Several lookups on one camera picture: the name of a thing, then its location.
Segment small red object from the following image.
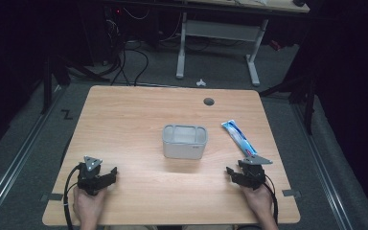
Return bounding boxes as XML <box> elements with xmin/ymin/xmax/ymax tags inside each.
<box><xmin>269</xmin><ymin>39</ymin><xmax>283</xmax><ymax>52</ymax></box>

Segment black floor cables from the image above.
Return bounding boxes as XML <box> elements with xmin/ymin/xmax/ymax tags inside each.
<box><xmin>108</xmin><ymin>47</ymin><xmax>150</xmax><ymax>87</ymax></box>

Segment metal floor rail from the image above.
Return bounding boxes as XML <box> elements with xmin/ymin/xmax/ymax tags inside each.
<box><xmin>291</xmin><ymin>102</ymin><xmax>355</xmax><ymax>230</ymax></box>
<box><xmin>0</xmin><ymin>85</ymin><xmax>65</xmax><ymax>222</ymax></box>

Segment black computer tower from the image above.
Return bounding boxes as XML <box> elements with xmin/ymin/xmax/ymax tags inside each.
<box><xmin>103</xmin><ymin>5</ymin><xmax>127</xmax><ymax>65</ymax></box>

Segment blue white toothpaste tube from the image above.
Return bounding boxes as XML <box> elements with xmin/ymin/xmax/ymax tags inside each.
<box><xmin>220</xmin><ymin>119</ymin><xmax>259</xmax><ymax>157</ymax></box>

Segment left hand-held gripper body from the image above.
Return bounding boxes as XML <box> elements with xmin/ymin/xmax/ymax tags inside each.
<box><xmin>76</xmin><ymin>155</ymin><xmax>104</xmax><ymax>196</ymax></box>

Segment white stand leg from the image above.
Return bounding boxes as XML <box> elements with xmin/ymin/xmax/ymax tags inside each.
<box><xmin>174</xmin><ymin>0</ymin><xmax>311</xmax><ymax>88</ymax></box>

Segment thin white cable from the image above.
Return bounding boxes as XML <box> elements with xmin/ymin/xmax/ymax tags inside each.
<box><xmin>122</xmin><ymin>7</ymin><xmax>150</xmax><ymax>21</ymax></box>

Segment black metal stand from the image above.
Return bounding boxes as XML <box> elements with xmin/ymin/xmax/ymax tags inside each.
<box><xmin>258</xmin><ymin>32</ymin><xmax>318</xmax><ymax>136</ymax></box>
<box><xmin>39</xmin><ymin>53</ymin><xmax>110</xmax><ymax>115</ymax></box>

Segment grey tape strip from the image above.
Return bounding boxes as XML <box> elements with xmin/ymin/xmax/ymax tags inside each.
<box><xmin>39</xmin><ymin>192</ymin><xmax>64</xmax><ymax>203</ymax></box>
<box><xmin>281</xmin><ymin>189</ymin><xmax>302</xmax><ymax>198</ymax></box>

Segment black tape floor mark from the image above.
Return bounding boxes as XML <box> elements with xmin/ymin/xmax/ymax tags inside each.
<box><xmin>59</xmin><ymin>108</ymin><xmax>75</xmax><ymax>121</ymax></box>

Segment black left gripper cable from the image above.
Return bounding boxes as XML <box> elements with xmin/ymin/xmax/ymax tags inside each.
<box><xmin>62</xmin><ymin>164</ymin><xmax>84</xmax><ymax>230</ymax></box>

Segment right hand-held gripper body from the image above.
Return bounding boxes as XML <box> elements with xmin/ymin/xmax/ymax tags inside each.
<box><xmin>241</xmin><ymin>154</ymin><xmax>274</xmax><ymax>192</ymax></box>

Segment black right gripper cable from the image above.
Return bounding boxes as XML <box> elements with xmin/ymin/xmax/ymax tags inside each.
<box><xmin>263</xmin><ymin>173</ymin><xmax>280</xmax><ymax>225</ymax></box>

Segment person's left hand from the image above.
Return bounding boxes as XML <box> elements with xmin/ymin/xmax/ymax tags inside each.
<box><xmin>73</xmin><ymin>186</ymin><xmax>108</xmax><ymax>225</ymax></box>

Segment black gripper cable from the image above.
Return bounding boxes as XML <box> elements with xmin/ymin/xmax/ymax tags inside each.
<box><xmin>263</xmin><ymin>173</ymin><xmax>280</xmax><ymax>225</ymax></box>
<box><xmin>62</xmin><ymin>164</ymin><xmax>84</xmax><ymax>230</ymax></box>

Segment grey toothbrush holder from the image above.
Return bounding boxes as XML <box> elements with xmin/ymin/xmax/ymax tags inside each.
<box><xmin>161</xmin><ymin>124</ymin><xmax>209</xmax><ymax>160</ymax></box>

